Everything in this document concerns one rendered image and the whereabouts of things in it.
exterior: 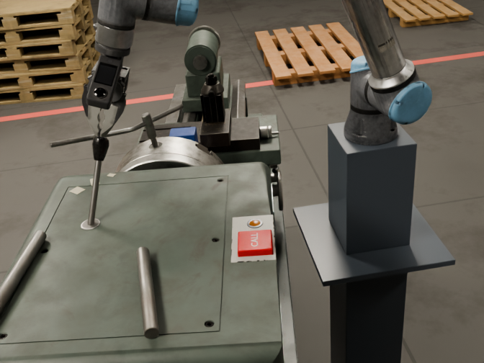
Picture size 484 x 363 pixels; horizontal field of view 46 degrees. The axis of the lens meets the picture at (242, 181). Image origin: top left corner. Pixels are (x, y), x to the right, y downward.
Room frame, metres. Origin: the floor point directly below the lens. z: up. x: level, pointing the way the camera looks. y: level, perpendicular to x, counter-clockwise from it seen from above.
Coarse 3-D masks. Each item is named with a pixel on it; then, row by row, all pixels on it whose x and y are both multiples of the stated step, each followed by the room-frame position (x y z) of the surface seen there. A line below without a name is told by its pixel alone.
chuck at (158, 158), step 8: (136, 160) 1.22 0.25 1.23; (144, 160) 1.21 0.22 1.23; (152, 160) 1.20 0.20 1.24; (160, 160) 1.19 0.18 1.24; (168, 160) 1.19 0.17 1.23; (176, 160) 1.20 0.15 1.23; (184, 160) 1.20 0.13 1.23; (192, 160) 1.21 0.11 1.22; (128, 168) 1.20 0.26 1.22; (136, 168) 1.20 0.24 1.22; (144, 168) 1.20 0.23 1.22; (152, 168) 1.19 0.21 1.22; (160, 168) 1.19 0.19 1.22; (168, 168) 1.19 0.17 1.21
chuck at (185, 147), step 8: (144, 144) 1.30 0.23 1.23; (168, 144) 1.27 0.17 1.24; (176, 144) 1.27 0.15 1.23; (184, 144) 1.28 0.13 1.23; (192, 144) 1.29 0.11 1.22; (128, 152) 1.31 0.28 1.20; (136, 152) 1.27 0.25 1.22; (144, 152) 1.25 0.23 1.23; (152, 152) 1.24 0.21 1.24; (160, 152) 1.23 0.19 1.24; (168, 152) 1.23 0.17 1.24; (176, 152) 1.23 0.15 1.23; (184, 152) 1.24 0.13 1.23; (192, 152) 1.25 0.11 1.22; (200, 152) 1.27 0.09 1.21; (128, 160) 1.25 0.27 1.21; (200, 160) 1.23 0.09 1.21; (208, 160) 1.25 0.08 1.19; (216, 160) 1.28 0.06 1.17; (120, 168) 1.25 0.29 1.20
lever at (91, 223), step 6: (96, 162) 0.98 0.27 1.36; (96, 168) 0.97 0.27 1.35; (96, 174) 0.96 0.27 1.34; (96, 180) 0.96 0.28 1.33; (96, 186) 0.95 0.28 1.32; (96, 192) 0.95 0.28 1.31; (96, 198) 0.94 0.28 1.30; (90, 204) 0.94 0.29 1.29; (96, 204) 0.94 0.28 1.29; (90, 210) 0.93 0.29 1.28; (90, 216) 0.93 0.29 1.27; (84, 222) 0.93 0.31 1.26; (90, 222) 0.92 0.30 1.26; (96, 222) 0.93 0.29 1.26; (84, 228) 0.91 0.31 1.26; (90, 228) 0.91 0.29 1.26
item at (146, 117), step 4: (144, 116) 1.26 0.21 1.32; (148, 116) 1.27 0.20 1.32; (144, 120) 1.26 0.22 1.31; (148, 120) 1.26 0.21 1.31; (148, 124) 1.26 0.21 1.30; (152, 124) 1.27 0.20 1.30; (148, 128) 1.26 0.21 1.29; (152, 128) 1.27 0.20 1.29; (148, 132) 1.26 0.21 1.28; (152, 132) 1.26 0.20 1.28; (148, 136) 1.27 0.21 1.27; (152, 136) 1.26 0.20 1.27; (156, 136) 1.27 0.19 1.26; (152, 140) 1.27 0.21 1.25; (156, 140) 1.27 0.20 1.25; (152, 144) 1.27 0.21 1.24; (156, 144) 1.27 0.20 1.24
